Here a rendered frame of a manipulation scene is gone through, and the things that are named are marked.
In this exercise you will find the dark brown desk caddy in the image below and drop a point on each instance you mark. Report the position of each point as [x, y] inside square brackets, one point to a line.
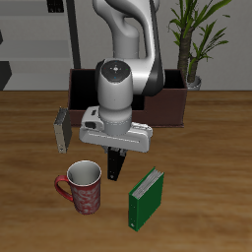
[164, 106]

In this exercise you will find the red mug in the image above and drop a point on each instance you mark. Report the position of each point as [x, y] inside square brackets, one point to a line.
[87, 195]

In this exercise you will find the black upright post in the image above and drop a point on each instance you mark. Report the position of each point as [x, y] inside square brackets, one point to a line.
[74, 32]

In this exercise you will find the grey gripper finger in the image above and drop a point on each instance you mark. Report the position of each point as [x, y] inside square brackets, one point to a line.
[123, 152]
[110, 149]

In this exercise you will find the dark grey book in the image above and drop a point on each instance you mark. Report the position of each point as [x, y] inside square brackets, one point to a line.
[64, 131]

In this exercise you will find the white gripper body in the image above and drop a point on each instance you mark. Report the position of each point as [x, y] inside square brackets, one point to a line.
[138, 139]

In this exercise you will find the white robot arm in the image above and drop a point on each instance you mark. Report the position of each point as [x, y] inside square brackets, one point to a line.
[114, 95]

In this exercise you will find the green book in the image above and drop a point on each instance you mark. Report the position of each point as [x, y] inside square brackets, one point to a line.
[147, 200]

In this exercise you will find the green pot plant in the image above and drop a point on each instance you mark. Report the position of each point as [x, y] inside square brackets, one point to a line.
[190, 42]

